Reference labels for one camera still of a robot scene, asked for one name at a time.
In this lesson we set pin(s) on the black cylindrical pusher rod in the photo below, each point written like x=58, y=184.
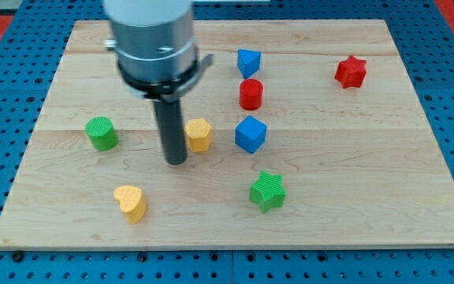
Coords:
x=170, y=126

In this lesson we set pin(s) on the yellow hexagon block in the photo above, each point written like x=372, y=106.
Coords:
x=199, y=135

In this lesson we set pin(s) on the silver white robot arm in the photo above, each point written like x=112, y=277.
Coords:
x=155, y=45

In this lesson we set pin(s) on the green cylinder block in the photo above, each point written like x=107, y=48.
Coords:
x=101, y=133

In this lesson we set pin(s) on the blue cube block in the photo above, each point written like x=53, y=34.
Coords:
x=250, y=134

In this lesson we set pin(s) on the red cylinder block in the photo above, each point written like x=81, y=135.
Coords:
x=251, y=93

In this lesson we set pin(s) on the blue triangle block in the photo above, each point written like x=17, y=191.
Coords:
x=248, y=62

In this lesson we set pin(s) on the yellow heart block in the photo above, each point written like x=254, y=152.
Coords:
x=131, y=201

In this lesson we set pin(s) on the green star block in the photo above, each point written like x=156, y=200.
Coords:
x=267, y=191

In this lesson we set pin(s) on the light wooden board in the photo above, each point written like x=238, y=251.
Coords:
x=361, y=166

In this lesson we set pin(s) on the red star block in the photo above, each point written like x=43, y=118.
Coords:
x=351, y=72

